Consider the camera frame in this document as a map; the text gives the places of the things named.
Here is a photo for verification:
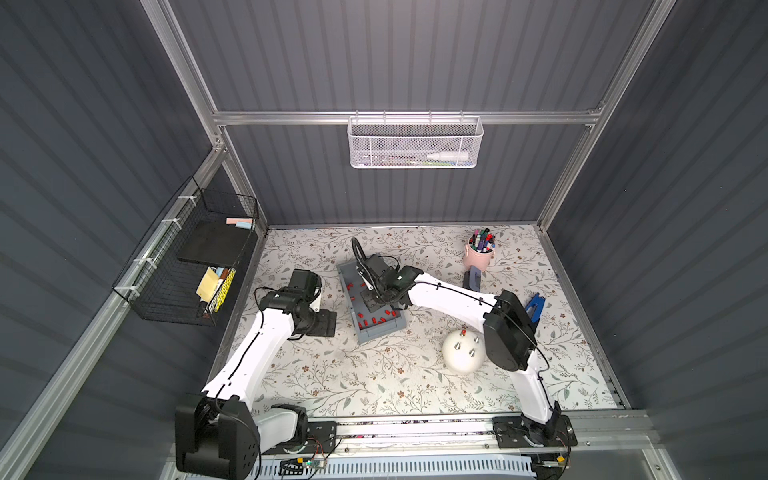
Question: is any black notebook in basket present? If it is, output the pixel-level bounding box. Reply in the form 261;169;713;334
177;221;251;268

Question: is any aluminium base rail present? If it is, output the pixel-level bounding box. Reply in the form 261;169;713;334
262;410;660;456

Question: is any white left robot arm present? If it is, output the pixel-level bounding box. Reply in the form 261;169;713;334
174;269;336;479

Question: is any blue stapler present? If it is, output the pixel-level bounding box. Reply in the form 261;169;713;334
525;293;546;327

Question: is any grey hole punch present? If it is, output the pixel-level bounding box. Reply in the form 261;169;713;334
463;266;482;292

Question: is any white dome with screws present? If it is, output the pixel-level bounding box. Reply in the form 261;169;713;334
442;329;486;375

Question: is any white wire mesh basket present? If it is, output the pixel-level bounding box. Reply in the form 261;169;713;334
347;115;484;169

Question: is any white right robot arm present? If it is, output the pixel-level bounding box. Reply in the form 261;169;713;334
351;238;577;448

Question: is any black wire wall basket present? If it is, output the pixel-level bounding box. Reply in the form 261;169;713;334
113;178;259;327

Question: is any white marker in basket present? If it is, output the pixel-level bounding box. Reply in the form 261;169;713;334
426;151;471;164

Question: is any pink pen cup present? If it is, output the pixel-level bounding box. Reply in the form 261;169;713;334
463;228;496;272

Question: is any grey plastic parts bin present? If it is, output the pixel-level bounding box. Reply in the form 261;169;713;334
337;260;407;344

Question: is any yellow sticky note pad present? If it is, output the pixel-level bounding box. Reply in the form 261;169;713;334
196;267;224;303

